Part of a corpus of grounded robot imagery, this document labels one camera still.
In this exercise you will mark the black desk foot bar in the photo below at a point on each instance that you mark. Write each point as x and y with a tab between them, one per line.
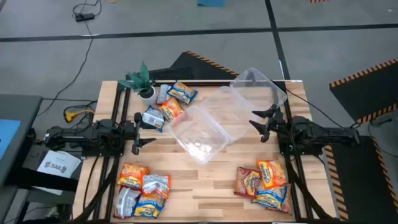
46	180

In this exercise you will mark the orange Maruchan noodle packet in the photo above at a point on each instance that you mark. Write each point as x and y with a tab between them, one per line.
171	109
271	173
157	184
132	174

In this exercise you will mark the blue floor mat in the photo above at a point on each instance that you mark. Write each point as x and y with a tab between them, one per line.
211	3

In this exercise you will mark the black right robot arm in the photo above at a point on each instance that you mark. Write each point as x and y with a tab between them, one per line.
311	132

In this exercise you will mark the black perforated panel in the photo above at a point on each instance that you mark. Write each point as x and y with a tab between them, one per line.
171	73

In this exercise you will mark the white printed paper sheet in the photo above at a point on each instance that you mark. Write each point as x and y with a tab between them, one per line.
58	164

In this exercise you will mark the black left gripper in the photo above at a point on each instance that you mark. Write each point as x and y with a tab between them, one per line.
136	133

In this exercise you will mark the clear plastic bin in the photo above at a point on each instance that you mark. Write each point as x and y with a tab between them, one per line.
199	137
258	90
227	105

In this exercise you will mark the black power adapter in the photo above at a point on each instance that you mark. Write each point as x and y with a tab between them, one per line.
84	16

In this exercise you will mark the blue sheet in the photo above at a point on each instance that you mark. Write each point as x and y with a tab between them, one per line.
7	137

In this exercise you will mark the gray desk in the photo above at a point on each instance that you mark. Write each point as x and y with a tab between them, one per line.
21	105

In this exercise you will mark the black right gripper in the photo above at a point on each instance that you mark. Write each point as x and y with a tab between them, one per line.
275	124

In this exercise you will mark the potted green artificial plant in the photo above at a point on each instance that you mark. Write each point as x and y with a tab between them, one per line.
147	95

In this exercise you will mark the black hazard-striped floor mat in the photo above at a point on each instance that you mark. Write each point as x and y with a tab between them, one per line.
367	90
357	177
318	1
202	65

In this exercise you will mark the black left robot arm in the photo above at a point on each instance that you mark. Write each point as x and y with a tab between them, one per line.
93	133

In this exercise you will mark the blue Maruchan noodle packet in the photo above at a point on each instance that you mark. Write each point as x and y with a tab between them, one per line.
267	198
183	92
154	118
148	207

